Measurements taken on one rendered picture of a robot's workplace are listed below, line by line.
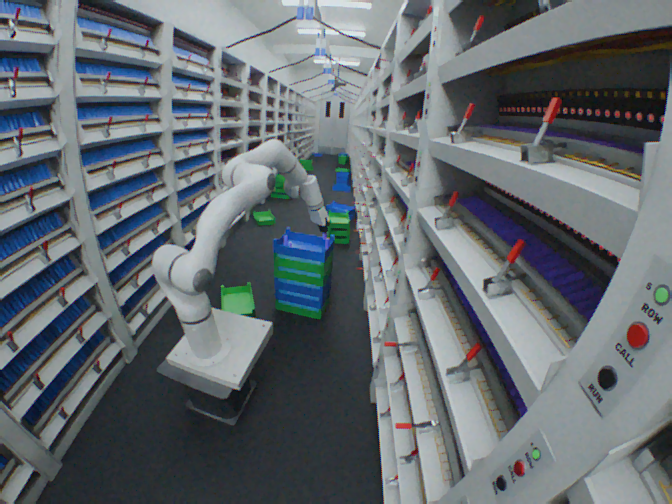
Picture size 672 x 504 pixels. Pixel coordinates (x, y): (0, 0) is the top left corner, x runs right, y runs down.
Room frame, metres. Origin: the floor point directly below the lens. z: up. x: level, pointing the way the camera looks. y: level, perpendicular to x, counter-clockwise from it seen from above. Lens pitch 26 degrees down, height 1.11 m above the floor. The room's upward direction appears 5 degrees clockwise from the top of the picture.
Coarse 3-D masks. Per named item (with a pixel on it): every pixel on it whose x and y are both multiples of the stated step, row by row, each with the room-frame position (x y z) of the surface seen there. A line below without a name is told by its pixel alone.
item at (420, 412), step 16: (400, 320) 0.72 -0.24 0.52; (400, 336) 0.65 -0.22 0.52; (400, 352) 0.62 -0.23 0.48; (416, 352) 0.57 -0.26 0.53; (416, 368) 0.51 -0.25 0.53; (416, 384) 0.46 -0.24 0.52; (416, 400) 0.41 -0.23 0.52; (416, 416) 0.36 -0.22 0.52; (432, 416) 0.35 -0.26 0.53; (448, 416) 0.34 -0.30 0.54; (416, 432) 0.32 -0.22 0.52; (432, 448) 0.27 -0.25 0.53; (432, 464) 0.23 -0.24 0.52; (432, 480) 0.20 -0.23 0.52; (448, 480) 0.19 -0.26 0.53; (432, 496) 0.16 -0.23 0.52
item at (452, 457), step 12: (420, 336) 0.61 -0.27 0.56; (420, 348) 0.56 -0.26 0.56; (432, 372) 0.47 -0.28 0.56; (432, 384) 0.43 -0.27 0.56; (444, 408) 0.35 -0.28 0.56; (444, 420) 0.32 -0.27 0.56; (444, 432) 0.29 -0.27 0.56; (444, 444) 0.27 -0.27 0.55; (456, 456) 0.23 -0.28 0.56; (456, 468) 0.20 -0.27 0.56; (444, 480) 0.19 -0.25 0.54; (456, 480) 0.18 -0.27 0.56
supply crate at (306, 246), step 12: (288, 228) 1.56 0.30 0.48; (276, 240) 1.38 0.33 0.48; (288, 240) 1.55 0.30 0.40; (300, 240) 1.55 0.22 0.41; (312, 240) 1.54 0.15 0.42; (324, 240) 1.52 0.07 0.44; (276, 252) 1.37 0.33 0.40; (288, 252) 1.36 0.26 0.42; (300, 252) 1.34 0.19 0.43; (312, 252) 1.33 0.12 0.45; (324, 252) 1.32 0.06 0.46
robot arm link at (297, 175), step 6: (294, 168) 1.13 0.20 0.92; (300, 168) 1.17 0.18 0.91; (282, 174) 1.13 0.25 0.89; (288, 174) 1.13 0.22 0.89; (294, 174) 1.14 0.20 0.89; (300, 174) 1.17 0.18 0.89; (306, 174) 1.22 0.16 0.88; (288, 180) 1.18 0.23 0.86; (294, 180) 1.17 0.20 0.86; (300, 180) 1.19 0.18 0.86; (288, 186) 1.23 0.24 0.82; (294, 186) 1.21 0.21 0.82; (288, 192) 1.28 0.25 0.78; (294, 192) 1.32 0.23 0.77; (294, 198) 1.33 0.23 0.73; (300, 198) 1.33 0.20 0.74
